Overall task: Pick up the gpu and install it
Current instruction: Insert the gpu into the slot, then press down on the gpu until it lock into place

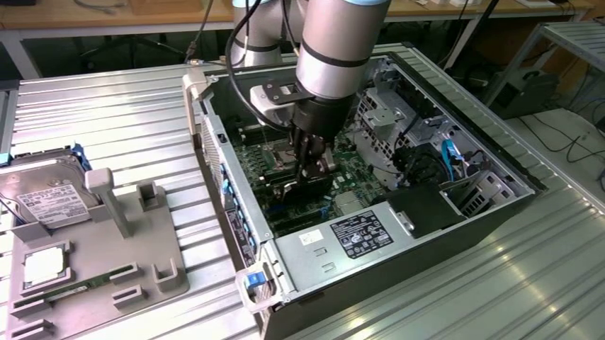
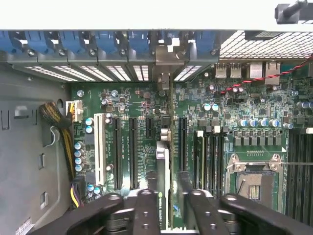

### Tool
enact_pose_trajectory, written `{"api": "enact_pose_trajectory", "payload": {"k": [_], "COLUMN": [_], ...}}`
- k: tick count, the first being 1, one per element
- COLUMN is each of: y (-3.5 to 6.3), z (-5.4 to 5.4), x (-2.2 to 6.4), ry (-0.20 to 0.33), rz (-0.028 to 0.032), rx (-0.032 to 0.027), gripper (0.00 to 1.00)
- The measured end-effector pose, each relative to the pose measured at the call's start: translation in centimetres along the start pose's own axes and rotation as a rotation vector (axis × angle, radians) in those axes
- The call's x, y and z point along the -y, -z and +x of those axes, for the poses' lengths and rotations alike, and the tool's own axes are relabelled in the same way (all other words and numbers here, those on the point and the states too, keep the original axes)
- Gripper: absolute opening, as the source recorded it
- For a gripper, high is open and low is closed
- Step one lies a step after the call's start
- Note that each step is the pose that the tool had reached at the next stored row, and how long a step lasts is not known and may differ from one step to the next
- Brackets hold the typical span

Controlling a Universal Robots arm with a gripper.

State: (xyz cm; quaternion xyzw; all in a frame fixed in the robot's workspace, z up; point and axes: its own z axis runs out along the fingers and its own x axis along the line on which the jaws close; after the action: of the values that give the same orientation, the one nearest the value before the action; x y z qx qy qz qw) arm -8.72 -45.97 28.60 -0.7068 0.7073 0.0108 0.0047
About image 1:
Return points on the thin locking lever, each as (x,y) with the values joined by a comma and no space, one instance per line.
(265,134)

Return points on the silver chipset heatsink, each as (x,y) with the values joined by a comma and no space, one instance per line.
(351,202)

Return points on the blue disk carrier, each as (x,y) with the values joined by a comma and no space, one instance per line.
(81,159)

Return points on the grey metal frame post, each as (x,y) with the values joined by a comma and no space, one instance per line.
(6,117)

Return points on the blue case latch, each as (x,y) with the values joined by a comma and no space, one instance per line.
(255,278)

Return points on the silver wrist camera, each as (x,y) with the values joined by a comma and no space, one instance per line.
(271,110)

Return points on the silver power supply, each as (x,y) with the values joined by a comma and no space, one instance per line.
(307,262)

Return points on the open black PC case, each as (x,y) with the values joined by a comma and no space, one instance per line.
(377,283)

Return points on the black RAM stick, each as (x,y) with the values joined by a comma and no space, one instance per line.
(276,176)

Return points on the wooden desk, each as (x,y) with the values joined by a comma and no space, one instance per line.
(70,19)

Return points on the grey parts rack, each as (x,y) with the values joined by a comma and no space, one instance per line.
(93,255)

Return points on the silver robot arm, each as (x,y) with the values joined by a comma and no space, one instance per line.
(329,42)

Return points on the green motherboard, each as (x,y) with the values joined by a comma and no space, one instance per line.
(359,170)

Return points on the silver CPU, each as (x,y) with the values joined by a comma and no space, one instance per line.
(44,267)

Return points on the black box device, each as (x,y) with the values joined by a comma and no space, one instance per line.
(524,95)

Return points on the silver hard disk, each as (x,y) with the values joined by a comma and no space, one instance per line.
(46,198)

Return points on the black fan shroud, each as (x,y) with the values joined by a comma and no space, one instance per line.
(415,209)

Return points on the silver disk bay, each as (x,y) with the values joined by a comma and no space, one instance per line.
(491,191)

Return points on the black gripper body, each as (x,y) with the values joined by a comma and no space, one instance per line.
(320,117)

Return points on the green RAM stick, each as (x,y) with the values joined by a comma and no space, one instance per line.
(84,285)

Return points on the silver drive cage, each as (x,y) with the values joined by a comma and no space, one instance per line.
(377,117)

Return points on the blue card retainer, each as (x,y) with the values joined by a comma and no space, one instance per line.
(225,185)

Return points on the metal slat shelf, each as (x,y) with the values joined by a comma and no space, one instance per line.
(566,35)

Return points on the black graphics card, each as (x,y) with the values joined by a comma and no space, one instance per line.
(307,195)

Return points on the CPU socket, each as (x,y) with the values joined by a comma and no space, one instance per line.
(280,156)

